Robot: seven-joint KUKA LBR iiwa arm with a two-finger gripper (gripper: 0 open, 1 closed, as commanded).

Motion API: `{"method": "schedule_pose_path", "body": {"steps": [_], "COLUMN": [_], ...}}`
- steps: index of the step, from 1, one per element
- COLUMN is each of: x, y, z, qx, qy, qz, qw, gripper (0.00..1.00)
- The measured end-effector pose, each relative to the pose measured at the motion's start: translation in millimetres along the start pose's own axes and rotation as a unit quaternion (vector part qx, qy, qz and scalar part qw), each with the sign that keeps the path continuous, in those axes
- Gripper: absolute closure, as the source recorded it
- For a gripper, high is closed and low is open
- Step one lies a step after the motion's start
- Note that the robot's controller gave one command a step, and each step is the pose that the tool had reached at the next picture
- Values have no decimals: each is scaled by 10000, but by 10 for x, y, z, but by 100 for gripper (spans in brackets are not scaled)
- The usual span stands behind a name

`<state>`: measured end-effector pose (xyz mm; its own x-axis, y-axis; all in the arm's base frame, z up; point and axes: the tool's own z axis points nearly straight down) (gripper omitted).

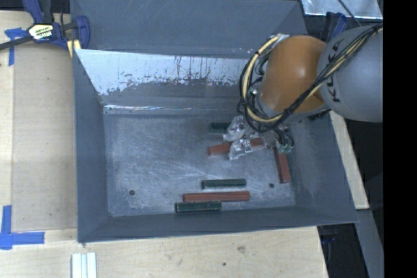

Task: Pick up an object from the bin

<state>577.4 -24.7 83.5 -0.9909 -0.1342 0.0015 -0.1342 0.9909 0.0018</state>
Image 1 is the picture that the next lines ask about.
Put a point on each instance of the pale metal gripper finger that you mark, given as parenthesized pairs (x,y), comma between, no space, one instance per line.
(240,148)
(237,129)

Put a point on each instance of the dark green flat block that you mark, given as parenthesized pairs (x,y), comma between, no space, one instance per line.
(223,183)
(198,206)
(217,127)

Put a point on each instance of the red-brown flat block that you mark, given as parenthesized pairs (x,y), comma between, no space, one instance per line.
(216,196)
(282,167)
(219,148)

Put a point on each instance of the grey metal bin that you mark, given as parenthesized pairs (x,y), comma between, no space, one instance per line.
(156,153)

